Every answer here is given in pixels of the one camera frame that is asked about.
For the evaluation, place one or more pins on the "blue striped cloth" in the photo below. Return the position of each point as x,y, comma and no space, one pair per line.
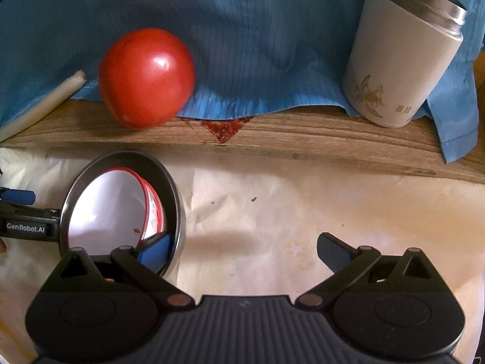
265,45

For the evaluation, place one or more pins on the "white red-rimmed bowl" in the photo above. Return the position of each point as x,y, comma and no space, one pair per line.
110,212

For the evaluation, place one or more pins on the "wooden board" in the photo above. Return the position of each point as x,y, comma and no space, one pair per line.
303,140

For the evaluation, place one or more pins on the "white stick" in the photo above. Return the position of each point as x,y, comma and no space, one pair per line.
41,102

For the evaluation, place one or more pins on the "steel bowl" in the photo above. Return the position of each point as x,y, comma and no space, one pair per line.
168,197

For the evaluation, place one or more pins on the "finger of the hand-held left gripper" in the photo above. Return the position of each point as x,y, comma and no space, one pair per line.
19,196

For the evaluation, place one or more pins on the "white steel-rimmed tumbler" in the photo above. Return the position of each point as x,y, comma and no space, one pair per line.
398,64

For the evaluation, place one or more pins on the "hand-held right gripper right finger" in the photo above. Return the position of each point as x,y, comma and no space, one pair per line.
333,254

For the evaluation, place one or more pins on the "red tomato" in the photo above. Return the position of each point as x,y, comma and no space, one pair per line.
146,77

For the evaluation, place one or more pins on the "white paper sheet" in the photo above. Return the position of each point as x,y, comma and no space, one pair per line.
265,204

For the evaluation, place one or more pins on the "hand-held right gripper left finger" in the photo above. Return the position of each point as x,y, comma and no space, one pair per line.
155,254

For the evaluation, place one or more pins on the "red crumb patch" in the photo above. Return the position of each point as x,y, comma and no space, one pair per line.
225,129

